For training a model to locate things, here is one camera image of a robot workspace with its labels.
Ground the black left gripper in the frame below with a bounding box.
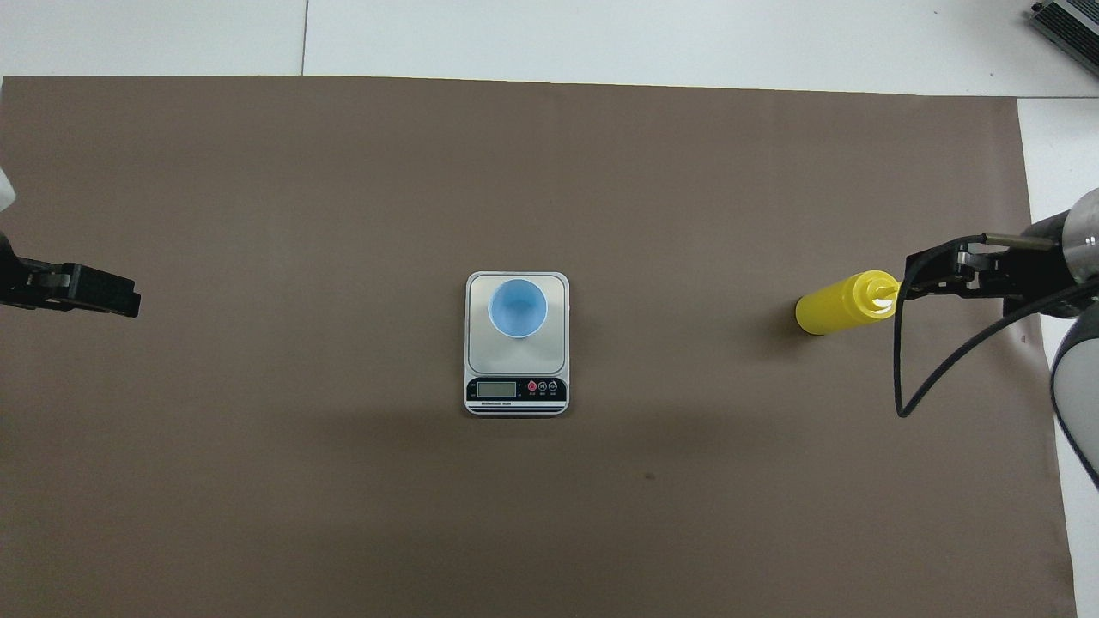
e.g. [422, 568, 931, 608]
[0, 230, 143, 319]

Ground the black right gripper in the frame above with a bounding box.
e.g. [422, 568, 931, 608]
[905, 219, 1079, 320]

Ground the yellow squeeze bottle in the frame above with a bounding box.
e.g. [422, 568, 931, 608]
[795, 270, 903, 337]

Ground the light blue plastic cup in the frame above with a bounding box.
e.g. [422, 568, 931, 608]
[488, 278, 549, 340]

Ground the silver digital kitchen scale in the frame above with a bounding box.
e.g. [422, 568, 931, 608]
[464, 271, 570, 417]

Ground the grey metal device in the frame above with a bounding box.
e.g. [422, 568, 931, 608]
[1030, 0, 1099, 81]

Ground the brown paper table mat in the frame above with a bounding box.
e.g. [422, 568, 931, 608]
[0, 76, 1079, 618]

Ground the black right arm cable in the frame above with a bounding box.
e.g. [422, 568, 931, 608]
[892, 233, 1099, 420]

